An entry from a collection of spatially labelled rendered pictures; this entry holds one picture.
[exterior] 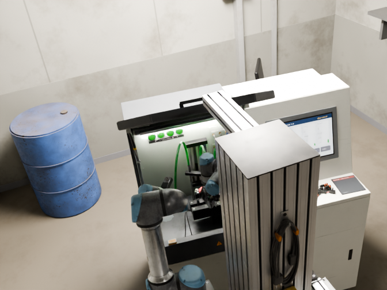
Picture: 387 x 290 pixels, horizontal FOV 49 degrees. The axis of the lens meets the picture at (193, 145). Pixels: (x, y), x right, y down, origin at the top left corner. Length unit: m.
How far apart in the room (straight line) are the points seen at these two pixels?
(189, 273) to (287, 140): 0.87
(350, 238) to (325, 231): 0.23
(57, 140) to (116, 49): 1.20
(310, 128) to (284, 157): 1.45
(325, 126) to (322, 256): 0.89
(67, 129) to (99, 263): 1.22
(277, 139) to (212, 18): 3.49
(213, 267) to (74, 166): 1.90
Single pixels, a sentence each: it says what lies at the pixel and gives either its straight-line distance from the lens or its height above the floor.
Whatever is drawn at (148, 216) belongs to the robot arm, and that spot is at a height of 1.61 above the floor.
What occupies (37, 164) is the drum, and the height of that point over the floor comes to 0.67.
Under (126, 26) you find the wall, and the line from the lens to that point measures 4.53.
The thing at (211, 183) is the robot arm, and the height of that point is 1.54.
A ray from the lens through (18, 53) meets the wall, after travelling 4.49.
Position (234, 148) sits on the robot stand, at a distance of 1.38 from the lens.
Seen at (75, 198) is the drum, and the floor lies 0.20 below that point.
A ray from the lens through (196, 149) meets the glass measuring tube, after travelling 2.83.
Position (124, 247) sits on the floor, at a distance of 3.99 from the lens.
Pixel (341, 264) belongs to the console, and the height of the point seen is 0.37.
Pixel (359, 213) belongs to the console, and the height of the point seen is 0.83.
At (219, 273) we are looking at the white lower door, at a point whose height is 0.60.
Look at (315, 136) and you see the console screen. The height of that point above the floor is 1.28.
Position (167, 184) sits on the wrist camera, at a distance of 2.38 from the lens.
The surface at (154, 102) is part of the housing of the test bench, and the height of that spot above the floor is 1.50.
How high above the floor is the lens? 2.81
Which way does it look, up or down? 33 degrees down
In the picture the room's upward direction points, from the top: 7 degrees counter-clockwise
